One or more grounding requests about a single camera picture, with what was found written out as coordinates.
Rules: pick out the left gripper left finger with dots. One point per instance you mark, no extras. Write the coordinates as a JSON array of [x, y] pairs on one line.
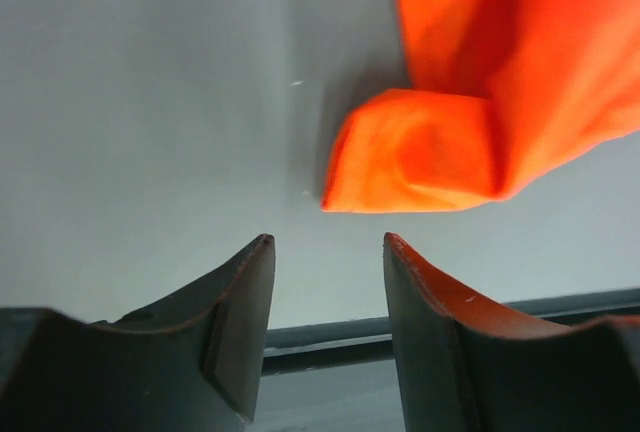
[[190, 361]]

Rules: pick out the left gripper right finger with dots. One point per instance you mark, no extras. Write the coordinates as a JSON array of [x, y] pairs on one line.
[[468, 363]]

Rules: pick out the orange t-shirt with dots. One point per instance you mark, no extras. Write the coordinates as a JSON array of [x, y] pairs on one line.
[[502, 92]]

